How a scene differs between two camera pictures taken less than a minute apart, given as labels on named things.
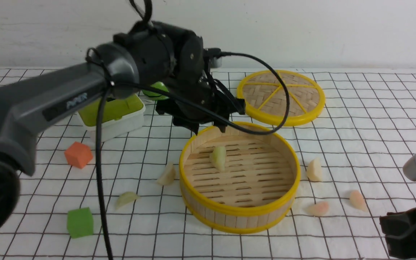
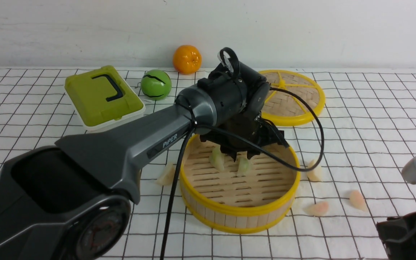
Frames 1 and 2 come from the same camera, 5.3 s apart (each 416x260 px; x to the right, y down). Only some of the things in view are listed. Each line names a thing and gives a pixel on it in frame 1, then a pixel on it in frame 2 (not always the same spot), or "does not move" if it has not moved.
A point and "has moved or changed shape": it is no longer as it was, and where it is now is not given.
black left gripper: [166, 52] -> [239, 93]
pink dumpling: [356, 198] does not move
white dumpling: [314, 170] does not move
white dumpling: [168, 176] does not move
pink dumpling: [318, 209] does not move
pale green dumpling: [126, 198] has moved or changed shape
